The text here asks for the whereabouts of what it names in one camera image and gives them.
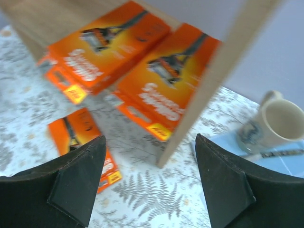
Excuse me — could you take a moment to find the black handled knife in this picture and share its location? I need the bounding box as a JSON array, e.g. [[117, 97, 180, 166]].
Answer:
[[247, 147, 304, 160]]

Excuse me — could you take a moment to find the wooden two-tier shelf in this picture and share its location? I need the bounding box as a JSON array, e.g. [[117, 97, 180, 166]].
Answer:
[[0, 0, 278, 168]]

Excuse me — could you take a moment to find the orange Gillette razor box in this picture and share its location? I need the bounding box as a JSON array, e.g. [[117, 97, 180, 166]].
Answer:
[[105, 23, 221, 141], [38, 1, 171, 105], [48, 108, 122, 193]]

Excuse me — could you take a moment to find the cream patterned mug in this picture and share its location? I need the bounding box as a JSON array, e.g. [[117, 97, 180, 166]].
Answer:
[[236, 91, 304, 154]]

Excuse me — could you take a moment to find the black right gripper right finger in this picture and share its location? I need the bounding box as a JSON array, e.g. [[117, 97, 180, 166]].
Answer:
[[195, 133, 304, 228]]

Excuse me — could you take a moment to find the floral table mat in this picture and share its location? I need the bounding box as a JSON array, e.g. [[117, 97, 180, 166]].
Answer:
[[0, 26, 258, 228]]

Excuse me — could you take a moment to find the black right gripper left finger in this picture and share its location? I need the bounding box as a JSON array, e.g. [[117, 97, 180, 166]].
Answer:
[[0, 136, 106, 228]]

